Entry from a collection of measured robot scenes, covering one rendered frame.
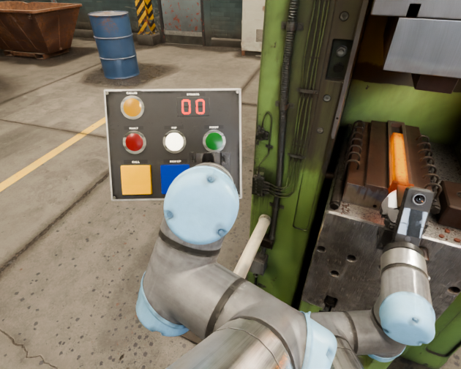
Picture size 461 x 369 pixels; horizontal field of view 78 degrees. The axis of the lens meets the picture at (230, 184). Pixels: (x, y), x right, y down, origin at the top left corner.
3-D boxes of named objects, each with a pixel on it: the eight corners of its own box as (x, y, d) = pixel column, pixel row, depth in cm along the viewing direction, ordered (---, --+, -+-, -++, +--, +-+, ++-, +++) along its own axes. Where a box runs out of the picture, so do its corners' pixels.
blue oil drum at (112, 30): (127, 80, 448) (113, 16, 394) (96, 77, 462) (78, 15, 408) (146, 70, 493) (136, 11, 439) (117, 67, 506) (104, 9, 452)
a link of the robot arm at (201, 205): (146, 240, 28) (173, 157, 27) (167, 214, 38) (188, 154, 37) (222, 265, 28) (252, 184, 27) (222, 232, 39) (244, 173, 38)
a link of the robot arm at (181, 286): (189, 373, 28) (226, 273, 27) (116, 310, 33) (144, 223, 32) (227, 340, 35) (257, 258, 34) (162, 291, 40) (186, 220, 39)
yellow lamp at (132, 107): (137, 119, 70) (134, 102, 67) (122, 116, 71) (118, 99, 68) (145, 115, 72) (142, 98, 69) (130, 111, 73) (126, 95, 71)
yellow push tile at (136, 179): (151, 194, 72) (150, 165, 71) (121, 195, 72) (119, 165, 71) (153, 193, 74) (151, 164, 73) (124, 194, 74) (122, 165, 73)
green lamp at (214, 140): (219, 153, 71) (219, 138, 69) (203, 149, 73) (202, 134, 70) (225, 147, 73) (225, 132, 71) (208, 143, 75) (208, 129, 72)
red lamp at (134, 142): (140, 154, 71) (136, 139, 68) (124, 151, 72) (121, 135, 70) (147, 148, 73) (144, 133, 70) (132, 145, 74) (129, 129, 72)
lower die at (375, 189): (421, 220, 74) (435, 195, 69) (341, 200, 80) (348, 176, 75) (410, 146, 104) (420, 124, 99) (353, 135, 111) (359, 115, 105)
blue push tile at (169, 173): (190, 194, 73) (189, 164, 72) (161, 194, 73) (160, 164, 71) (191, 193, 75) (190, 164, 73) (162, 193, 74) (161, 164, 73)
